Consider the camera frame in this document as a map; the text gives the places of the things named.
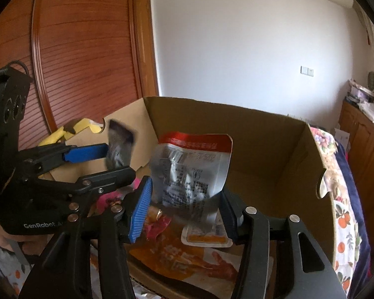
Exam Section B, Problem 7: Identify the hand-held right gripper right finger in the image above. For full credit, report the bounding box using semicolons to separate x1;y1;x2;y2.
220;189;346;299

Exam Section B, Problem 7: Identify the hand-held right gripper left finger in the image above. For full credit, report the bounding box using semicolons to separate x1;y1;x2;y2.
19;176;153;299

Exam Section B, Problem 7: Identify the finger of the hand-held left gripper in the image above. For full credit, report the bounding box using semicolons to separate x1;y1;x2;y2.
17;143;109;175
23;166;137;222

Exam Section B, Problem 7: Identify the pink purple snack packet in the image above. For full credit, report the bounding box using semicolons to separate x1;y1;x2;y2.
96;193;125;213

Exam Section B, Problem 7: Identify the pink bread snack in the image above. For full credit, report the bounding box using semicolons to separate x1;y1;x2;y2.
143;209;172;240

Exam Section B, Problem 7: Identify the small dark grey snack packet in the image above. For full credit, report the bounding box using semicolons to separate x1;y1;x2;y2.
105;119;137;169

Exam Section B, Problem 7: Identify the large orange snack packet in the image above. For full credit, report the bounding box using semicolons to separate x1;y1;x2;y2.
129;237;246;282

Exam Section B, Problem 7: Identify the silver red-topped snack packet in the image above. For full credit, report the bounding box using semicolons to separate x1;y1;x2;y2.
150;132;233;225

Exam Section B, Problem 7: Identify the brown cardboard box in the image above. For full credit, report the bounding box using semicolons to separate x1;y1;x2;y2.
39;96;336;299

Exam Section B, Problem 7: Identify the yellow plush toy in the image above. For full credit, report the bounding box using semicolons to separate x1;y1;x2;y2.
39;118;105;147

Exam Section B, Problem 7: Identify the wooden slatted wardrobe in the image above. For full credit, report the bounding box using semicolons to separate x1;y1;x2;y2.
0;0;159;150

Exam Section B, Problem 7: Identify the orange print tablecloth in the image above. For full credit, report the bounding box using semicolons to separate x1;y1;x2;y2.
0;193;366;299

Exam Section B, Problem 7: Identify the floral blanket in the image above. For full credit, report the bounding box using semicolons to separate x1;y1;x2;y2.
310;125;341;203

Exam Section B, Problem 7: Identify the floral bed cover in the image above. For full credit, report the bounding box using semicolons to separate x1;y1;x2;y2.
334;142;373;290

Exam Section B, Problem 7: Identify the white paper sheet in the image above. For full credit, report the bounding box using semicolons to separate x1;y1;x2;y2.
334;128;351;153

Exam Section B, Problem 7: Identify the wooden low cabinet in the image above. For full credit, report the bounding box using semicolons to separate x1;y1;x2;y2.
338;100;374;256

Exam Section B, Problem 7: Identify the white plastic bag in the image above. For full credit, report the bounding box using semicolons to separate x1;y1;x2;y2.
360;101;374;131

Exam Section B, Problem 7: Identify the stack of boxes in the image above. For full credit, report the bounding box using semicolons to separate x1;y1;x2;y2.
346;79;374;103

